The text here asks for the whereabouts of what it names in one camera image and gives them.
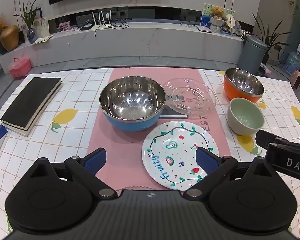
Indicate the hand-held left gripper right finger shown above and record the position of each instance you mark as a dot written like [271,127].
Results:
[206,158]

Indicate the blue glass vase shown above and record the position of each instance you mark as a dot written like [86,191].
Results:
[32,36]

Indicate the black set-top box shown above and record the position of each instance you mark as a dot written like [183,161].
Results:
[86,27]

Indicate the white mushroom picture card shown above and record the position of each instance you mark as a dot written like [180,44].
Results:
[42,27]

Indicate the lemon checkered tablecloth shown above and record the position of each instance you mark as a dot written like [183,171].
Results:
[72,97]

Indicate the floral glass plate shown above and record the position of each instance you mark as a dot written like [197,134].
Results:
[135,188]

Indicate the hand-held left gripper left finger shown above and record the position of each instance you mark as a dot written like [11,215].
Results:
[96,158]

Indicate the gold vase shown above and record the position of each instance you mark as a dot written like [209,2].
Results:
[9,38]

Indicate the white router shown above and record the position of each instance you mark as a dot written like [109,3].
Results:
[105,25]

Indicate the teddy bear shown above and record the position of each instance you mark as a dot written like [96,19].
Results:
[218,13]

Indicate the potted long-leaf plant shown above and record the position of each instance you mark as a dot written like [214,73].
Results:
[267,36]

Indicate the green ceramic bowl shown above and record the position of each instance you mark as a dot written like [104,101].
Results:
[245,115]

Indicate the orange steel bowl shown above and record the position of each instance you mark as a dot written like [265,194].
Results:
[233,95]

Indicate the round white sign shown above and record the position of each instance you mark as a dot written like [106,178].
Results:
[230,20]

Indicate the pink photo card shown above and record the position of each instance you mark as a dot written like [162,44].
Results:
[64,26]

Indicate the white marble console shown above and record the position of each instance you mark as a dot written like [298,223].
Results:
[165,42]

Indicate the flat book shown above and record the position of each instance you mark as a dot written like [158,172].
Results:
[202,28]

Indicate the white fruit-printed plate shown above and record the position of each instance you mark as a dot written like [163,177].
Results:
[180,155]

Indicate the large water bottle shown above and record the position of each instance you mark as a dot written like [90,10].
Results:
[293,63]

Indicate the pink storage basket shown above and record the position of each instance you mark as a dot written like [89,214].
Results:
[19,68]

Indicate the clear glass plate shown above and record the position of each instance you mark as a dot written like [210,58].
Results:
[197,97]

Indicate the grey trash bin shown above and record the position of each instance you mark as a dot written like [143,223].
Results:
[252,53]

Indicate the dark vase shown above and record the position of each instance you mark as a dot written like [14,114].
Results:
[1,46]

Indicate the green painted poster card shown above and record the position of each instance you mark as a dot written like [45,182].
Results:
[206,11]

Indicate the pink printed table mat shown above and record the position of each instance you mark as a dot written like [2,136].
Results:
[102,140]

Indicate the black notebook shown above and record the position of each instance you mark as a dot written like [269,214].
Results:
[31,101]

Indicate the small pink heater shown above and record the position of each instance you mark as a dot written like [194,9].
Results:
[297,80]

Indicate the long-leaf green plant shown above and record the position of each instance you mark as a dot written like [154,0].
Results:
[30,13]

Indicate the loose papers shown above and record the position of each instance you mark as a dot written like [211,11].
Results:
[42,40]

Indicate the blue steel bowl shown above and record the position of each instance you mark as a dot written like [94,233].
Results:
[130,125]

